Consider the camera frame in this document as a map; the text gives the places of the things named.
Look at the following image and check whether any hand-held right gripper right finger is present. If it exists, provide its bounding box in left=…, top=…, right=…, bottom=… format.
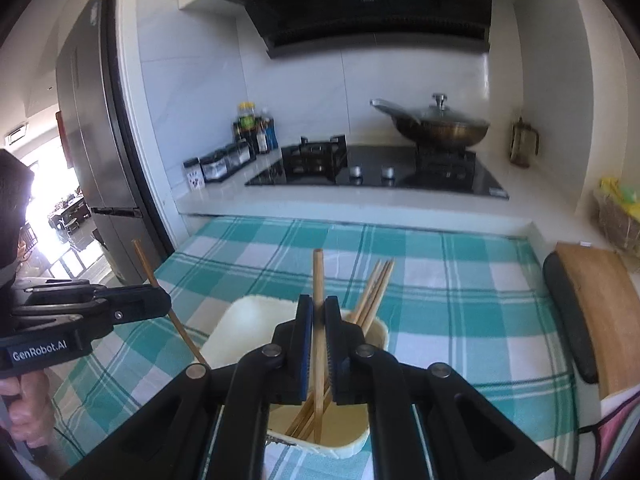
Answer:
left=323, top=295, right=572, bottom=480

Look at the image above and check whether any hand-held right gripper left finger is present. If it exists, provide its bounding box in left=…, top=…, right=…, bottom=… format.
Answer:
left=65, top=294, right=316, bottom=480

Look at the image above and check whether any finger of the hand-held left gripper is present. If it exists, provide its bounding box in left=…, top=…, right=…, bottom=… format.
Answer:
left=10, top=285, right=173, bottom=344
left=21, top=281, right=109, bottom=307

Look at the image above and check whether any single wooden chopstick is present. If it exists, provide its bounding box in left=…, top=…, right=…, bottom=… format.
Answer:
left=131, top=239, right=209, bottom=367
left=312, top=248, right=327, bottom=444

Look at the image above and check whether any cream utensil holder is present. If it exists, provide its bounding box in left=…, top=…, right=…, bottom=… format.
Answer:
left=202, top=295, right=390, bottom=459

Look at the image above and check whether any group of wooden chopsticks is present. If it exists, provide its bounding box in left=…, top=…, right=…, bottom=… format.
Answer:
left=284, top=258, right=396, bottom=442

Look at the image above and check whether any person's left hand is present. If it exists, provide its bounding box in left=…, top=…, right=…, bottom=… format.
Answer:
left=0, top=372, right=54, bottom=444

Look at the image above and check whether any dining table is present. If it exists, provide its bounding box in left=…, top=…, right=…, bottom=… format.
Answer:
left=47, top=194, right=94, bottom=234

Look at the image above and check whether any teal checked tablecloth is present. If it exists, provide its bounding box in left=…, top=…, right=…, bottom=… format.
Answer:
left=49, top=217, right=582, bottom=480

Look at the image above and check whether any white spice jar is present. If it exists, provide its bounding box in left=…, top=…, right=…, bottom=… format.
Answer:
left=183, top=158, right=205, bottom=190

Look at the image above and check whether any red hanging cloth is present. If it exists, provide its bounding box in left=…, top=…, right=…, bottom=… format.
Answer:
left=55, top=109, right=69, bottom=169

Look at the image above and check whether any grey refrigerator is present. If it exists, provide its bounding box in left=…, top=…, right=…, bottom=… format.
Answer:
left=54, top=0, right=152, bottom=287

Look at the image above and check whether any ceiling light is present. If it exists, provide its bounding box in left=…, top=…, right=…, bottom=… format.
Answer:
left=2, top=122, right=31, bottom=144

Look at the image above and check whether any black glass gas stove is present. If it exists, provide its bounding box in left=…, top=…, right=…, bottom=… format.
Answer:
left=244, top=134, right=510, bottom=201

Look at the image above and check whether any blue label bottle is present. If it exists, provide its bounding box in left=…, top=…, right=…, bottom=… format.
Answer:
left=263, top=109, right=280, bottom=151

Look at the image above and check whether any black rolled mat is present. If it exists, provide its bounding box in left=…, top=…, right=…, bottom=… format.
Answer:
left=542, top=251, right=600, bottom=385

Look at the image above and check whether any dark wok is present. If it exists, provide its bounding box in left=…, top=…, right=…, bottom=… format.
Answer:
left=369, top=98, right=491, bottom=150

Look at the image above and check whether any glass pot lid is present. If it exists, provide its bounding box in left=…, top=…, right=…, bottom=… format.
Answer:
left=417, top=93, right=489, bottom=129

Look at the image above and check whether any wooden cutting board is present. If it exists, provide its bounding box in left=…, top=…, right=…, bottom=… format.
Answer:
left=554, top=242, right=640, bottom=397

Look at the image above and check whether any brown glass jug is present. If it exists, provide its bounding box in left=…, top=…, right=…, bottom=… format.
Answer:
left=509, top=117, right=541, bottom=169

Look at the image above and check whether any pink striped cloth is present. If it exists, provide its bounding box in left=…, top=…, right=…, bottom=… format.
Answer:
left=597, top=392, right=640, bottom=467

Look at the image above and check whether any black range hood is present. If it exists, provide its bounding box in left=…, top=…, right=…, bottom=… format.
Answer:
left=218, top=0, right=505, bottom=60

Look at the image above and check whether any dark door frame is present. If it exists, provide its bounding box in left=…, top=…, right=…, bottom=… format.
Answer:
left=99, top=0, right=177, bottom=262

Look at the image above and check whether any wire basket with yellow bags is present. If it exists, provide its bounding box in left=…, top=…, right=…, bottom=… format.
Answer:
left=593, top=175, right=640, bottom=261

